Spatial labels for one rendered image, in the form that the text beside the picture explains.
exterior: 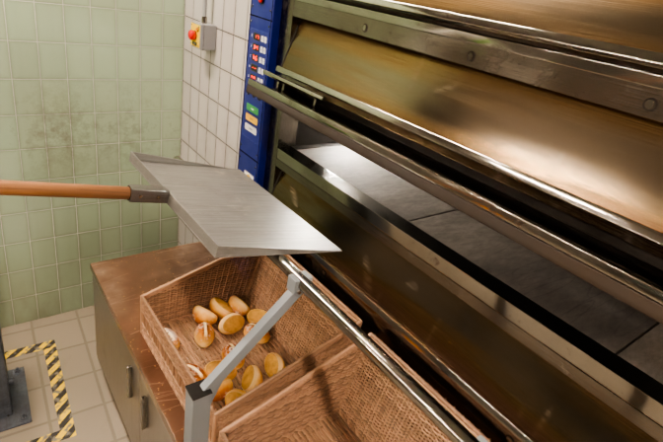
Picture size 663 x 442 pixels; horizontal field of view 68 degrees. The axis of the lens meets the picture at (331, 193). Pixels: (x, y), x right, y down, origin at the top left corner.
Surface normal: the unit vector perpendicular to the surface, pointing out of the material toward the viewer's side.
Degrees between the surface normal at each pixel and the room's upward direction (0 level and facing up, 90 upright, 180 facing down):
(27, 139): 90
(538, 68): 90
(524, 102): 70
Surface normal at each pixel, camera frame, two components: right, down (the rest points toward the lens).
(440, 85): -0.69, -0.18
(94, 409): 0.15, -0.90
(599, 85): -0.80, 0.13
